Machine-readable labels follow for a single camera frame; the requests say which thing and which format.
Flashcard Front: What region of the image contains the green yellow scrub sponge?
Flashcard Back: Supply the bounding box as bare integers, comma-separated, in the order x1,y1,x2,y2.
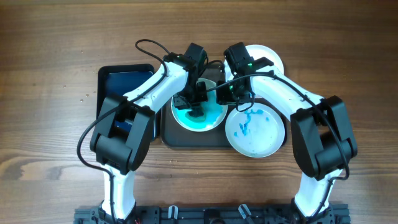
185,105,206,123

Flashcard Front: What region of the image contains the black water tray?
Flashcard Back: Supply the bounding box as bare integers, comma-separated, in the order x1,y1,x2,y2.
96,63,158,142

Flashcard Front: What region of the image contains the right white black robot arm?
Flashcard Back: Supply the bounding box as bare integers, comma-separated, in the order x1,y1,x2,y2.
215,42,358,223

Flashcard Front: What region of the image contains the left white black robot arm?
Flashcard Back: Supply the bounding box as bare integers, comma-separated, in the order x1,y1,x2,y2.
90,43,207,223

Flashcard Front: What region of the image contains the grey metal serving tray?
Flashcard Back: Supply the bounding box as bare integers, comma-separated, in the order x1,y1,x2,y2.
160,63,289,150

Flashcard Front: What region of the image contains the white plate with blue stain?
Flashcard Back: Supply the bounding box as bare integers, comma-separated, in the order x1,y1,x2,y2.
171,90,228,132

